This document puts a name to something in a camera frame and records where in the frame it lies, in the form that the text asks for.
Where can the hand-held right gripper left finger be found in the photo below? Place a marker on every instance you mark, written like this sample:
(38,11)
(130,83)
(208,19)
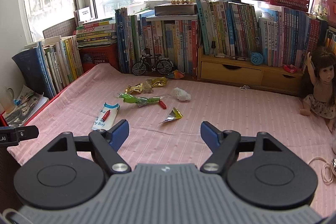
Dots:
(119,134)

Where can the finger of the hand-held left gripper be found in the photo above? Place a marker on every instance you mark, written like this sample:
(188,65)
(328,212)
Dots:
(23,132)

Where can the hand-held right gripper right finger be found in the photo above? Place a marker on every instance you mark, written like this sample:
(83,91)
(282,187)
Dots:
(210,134)

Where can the row of white yellow books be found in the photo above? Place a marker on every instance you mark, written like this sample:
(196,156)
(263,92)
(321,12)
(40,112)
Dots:
(57,64)

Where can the row of tall upright books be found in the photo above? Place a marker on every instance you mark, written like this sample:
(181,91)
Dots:
(162,40)

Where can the row of thin series books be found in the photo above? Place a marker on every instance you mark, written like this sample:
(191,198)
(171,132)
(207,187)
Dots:
(236,27)

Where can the stack of bright picture books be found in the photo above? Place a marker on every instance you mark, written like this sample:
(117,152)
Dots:
(330,39)

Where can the white bag blue print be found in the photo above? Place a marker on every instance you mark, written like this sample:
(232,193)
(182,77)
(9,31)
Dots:
(103,123)

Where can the small red wrapper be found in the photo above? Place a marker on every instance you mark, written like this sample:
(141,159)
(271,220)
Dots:
(105,115)
(162,104)

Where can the stack of illustrated magazines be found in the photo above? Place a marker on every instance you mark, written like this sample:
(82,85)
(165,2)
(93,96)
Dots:
(23,108)

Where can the pink striped cloth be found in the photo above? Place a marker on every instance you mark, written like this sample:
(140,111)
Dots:
(223,113)

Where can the green clear plastic wrapper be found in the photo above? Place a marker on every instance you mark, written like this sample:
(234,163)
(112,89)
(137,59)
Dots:
(128,98)

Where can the silver yellow foil wrapper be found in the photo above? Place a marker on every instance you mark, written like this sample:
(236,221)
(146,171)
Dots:
(173,116)

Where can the white crumpled tissue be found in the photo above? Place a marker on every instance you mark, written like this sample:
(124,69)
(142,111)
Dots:
(181,94)

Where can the clear crinkled wrapper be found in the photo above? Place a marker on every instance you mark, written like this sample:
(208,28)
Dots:
(147,86)

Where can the small white striped clip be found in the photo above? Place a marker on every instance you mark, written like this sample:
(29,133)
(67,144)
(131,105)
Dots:
(244,87)

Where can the wooden drawer organizer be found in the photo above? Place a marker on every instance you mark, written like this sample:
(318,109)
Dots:
(231,73)

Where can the multicoloured fabric toy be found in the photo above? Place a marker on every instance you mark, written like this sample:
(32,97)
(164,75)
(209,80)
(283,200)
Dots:
(176,75)

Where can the black miniature bicycle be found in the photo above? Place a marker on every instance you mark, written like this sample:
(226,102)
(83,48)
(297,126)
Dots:
(151,65)

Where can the marker pen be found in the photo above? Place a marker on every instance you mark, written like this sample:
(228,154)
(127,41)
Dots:
(223,56)

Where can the red plastic crate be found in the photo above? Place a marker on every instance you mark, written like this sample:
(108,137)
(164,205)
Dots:
(99,56)

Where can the blue yarn ball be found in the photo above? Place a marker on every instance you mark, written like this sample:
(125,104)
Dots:
(256,58)

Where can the small red pink toy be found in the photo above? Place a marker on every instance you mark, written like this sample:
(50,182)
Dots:
(290,68)

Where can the stack of flat workbooks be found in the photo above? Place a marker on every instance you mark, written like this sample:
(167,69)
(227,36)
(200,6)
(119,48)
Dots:
(95,32)

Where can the grey gridded cutting mat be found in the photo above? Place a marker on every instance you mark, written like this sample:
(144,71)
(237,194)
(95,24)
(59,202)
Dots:
(59,28)

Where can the beige rubber band rings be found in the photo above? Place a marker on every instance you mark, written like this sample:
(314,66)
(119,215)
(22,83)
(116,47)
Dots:
(324,172)

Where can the white printed card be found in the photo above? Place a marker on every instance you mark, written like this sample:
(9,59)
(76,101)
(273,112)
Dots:
(84,14)

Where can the brown haired doll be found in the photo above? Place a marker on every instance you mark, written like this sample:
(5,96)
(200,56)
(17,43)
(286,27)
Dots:
(324,74)

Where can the grey flat box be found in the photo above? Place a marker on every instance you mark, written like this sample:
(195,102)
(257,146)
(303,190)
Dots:
(176,9)

